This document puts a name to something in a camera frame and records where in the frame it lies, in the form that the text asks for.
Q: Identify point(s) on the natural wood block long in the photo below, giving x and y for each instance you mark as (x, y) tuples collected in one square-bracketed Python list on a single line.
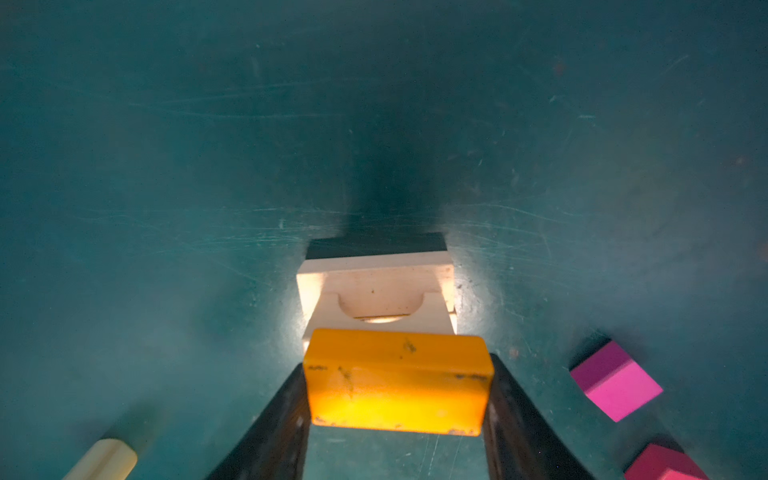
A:
[(396, 275)]

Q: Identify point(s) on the natural wood block diagonal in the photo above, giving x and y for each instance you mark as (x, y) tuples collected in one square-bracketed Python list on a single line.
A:
[(425, 313)]

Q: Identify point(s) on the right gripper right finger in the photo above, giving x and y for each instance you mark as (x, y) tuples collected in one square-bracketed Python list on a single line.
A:
[(519, 443)]

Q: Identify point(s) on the magenta cube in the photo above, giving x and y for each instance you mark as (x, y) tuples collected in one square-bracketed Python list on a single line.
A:
[(615, 382), (656, 462)]

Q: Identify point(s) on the orange rectangular block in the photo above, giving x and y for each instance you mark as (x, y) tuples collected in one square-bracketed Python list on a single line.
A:
[(397, 381)]

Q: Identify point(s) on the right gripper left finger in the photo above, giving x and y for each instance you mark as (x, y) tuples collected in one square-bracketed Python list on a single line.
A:
[(275, 445)]

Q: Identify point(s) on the small wood cylinder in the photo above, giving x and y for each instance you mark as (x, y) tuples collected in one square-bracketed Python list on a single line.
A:
[(107, 459)]

